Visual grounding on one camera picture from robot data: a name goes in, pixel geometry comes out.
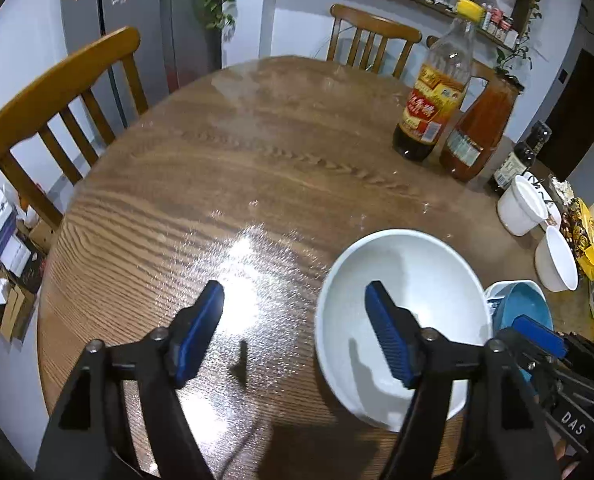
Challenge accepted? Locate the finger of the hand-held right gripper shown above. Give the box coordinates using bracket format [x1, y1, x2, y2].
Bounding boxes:
[497, 314, 570, 376]

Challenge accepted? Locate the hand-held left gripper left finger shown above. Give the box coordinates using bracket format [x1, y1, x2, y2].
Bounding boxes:
[36, 280, 226, 480]

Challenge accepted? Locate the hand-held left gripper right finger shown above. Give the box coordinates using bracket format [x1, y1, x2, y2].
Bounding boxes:
[364, 281, 562, 480]

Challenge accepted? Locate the blue bowl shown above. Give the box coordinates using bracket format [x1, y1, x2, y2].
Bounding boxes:
[497, 281, 554, 343]

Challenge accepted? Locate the wide white bowl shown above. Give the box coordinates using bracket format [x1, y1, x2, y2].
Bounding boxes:
[314, 229, 494, 432]

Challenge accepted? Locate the large white ribbed bowl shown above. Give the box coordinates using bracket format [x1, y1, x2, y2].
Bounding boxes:
[534, 225, 579, 292]

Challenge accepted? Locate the white ramekin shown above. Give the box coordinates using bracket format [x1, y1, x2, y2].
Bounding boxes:
[497, 176, 552, 237]

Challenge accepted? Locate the yellow paper bag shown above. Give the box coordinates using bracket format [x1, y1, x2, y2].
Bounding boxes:
[561, 197, 594, 281]

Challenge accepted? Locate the dark soy sauce bottle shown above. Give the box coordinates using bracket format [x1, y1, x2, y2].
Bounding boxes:
[487, 120, 552, 196]

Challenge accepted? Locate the pile of cardboard boxes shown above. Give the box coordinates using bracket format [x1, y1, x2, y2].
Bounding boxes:
[0, 182, 58, 346]

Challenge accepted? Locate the orange sauce bottle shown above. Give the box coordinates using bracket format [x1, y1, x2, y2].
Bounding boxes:
[439, 76, 525, 182]

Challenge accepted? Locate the dark wooden door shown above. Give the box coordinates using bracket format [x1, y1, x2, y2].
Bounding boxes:
[544, 49, 594, 181]

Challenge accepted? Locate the yellow cap oil bottle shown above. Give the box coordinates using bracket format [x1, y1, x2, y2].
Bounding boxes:
[393, 0, 484, 162]

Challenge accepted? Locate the wooden chair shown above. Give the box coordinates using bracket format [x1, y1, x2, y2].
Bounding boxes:
[0, 26, 150, 231]
[327, 4, 422, 80]
[426, 35, 498, 83]

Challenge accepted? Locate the trailing green plant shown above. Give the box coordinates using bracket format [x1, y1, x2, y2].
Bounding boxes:
[497, 0, 542, 81]

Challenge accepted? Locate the grey refrigerator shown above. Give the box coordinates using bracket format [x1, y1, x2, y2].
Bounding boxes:
[59, 0, 222, 131]

